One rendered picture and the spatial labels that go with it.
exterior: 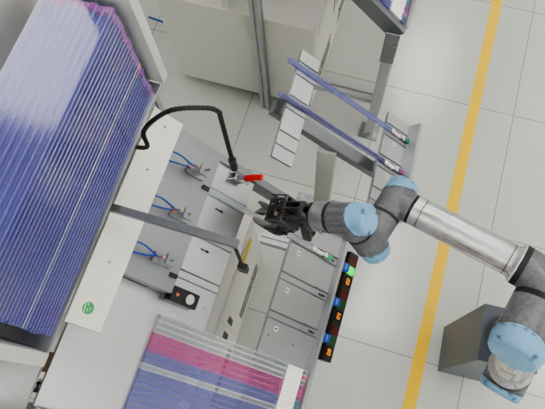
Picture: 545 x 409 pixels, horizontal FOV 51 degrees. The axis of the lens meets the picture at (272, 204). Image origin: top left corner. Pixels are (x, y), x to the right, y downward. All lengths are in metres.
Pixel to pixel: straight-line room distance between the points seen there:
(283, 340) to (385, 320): 0.91
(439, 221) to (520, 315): 0.27
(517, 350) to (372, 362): 1.18
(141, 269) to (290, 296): 0.50
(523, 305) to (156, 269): 0.79
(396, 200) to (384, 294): 1.11
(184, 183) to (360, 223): 0.41
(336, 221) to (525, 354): 0.48
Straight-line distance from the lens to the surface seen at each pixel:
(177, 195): 1.32
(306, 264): 1.65
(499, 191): 2.71
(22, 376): 1.12
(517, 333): 1.31
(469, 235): 1.38
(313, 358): 1.67
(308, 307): 1.66
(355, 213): 1.27
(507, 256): 1.38
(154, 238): 1.29
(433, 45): 3.00
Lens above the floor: 2.40
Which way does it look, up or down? 70 degrees down
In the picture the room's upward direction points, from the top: 7 degrees counter-clockwise
